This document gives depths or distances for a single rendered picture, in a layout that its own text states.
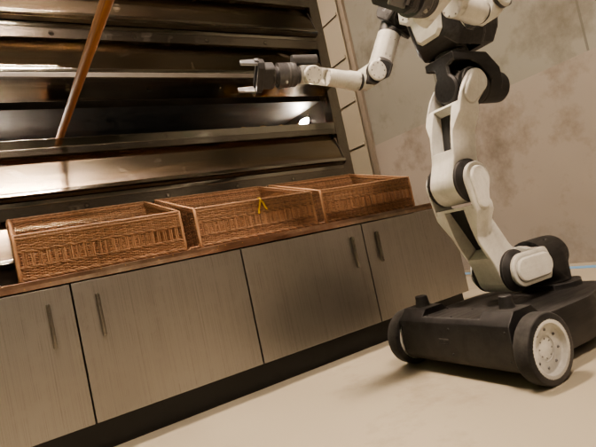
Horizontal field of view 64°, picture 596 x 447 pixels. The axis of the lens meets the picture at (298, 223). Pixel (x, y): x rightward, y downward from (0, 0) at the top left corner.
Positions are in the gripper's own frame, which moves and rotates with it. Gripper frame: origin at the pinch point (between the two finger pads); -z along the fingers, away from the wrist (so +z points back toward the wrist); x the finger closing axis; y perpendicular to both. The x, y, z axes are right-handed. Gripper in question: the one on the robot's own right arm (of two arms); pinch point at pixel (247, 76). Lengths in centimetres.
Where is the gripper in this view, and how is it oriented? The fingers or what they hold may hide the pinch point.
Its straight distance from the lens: 178.3
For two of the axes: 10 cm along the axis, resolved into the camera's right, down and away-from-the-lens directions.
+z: 9.4, -1.3, 3.1
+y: 3.0, 7.3, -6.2
